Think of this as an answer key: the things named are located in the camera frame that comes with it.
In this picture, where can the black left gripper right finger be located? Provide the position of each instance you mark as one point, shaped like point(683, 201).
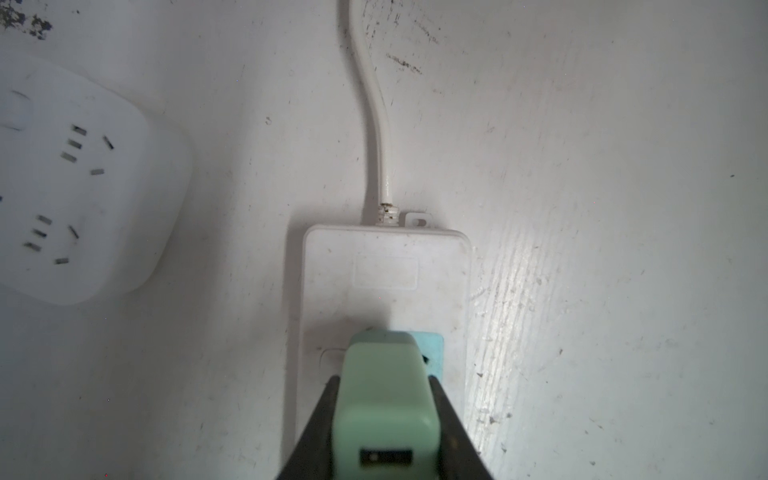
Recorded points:
point(457, 457)

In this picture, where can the light green charger plug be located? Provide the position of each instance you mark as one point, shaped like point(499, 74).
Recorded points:
point(385, 423)

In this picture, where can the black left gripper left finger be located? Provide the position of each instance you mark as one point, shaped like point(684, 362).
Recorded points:
point(312, 457)

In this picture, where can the white multicolour power strip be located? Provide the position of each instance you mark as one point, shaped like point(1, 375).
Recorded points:
point(413, 278)

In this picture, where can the white square power socket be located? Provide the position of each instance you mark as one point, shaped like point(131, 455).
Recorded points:
point(91, 185)

